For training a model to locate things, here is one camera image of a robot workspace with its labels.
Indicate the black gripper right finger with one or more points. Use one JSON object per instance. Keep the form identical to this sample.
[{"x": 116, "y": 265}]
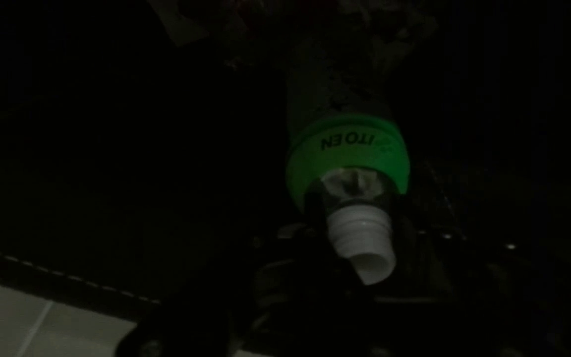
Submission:
[{"x": 485, "y": 285}]

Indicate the green tea bottle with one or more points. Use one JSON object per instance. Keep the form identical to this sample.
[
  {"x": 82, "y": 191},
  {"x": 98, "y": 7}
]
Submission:
[{"x": 346, "y": 150}]

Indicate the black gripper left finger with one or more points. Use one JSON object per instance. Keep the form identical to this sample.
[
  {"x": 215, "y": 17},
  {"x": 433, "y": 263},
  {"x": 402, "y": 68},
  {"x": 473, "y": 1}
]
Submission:
[{"x": 293, "y": 291}]

